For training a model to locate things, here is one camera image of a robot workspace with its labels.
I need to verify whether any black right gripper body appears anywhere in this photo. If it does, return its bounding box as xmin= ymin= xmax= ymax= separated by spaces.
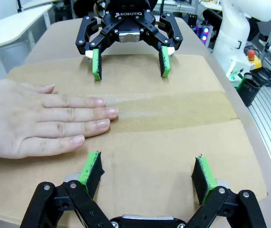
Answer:
xmin=101 ymin=0 xmax=156 ymax=44

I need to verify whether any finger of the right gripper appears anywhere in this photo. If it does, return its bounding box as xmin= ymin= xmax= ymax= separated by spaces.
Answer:
xmin=75 ymin=16 xmax=126 ymax=81
xmin=132 ymin=13 xmax=183 ymax=78

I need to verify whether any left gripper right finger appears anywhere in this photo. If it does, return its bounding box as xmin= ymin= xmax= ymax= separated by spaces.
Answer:
xmin=185 ymin=154 xmax=268 ymax=228

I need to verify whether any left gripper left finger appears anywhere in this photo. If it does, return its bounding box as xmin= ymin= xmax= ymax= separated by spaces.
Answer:
xmin=20 ymin=151 xmax=113 ymax=228

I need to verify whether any large brown cardboard box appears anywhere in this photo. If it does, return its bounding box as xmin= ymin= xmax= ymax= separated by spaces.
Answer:
xmin=0 ymin=53 xmax=269 ymax=225

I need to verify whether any small black electronics box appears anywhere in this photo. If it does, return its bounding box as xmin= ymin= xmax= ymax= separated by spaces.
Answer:
xmin=187 ymin=14 xmax=199 ymax=29

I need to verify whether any red emergency stop button box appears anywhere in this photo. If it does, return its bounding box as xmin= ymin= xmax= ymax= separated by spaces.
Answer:
xmin=245 ymin=49 xmax=262 ymax=69

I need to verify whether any person's right hand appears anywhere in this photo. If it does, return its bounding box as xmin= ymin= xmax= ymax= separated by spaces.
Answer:
xmin=0 ymin=79 xmax=119 ymax=159

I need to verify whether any clear packing tape strip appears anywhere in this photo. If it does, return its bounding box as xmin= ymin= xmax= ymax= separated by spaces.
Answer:
xmin=77 ymin=91 xmax=240 ymax=133

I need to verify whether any black cup holder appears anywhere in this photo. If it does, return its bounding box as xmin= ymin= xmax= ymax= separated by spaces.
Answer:
xmin=236 ymin=72 xmax=263 ymax=107

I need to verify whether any black cable bundle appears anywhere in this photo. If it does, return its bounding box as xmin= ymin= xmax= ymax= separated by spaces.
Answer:
xmin=244 ymin=67 xmax=271 ymax=87

